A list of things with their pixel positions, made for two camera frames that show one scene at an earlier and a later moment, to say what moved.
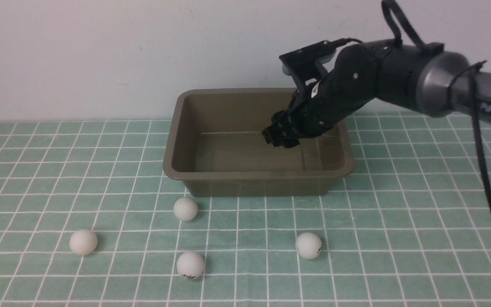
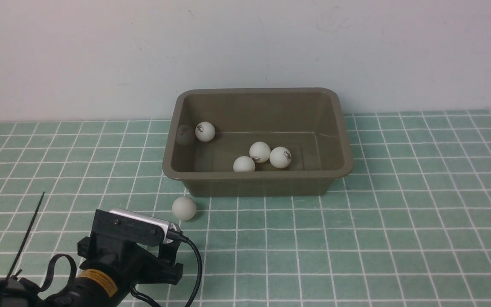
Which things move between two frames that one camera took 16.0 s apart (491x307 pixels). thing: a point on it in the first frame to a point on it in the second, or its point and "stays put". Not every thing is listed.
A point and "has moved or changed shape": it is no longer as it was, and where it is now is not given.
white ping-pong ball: x=308 y=245 to x=259 y=152
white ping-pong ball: x=84 y=241 has moved or changed shape
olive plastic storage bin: x=213 y=141 stays put
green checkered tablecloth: x=81 y=214 stays put
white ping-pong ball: x=191 y=265 to x=280 y=157
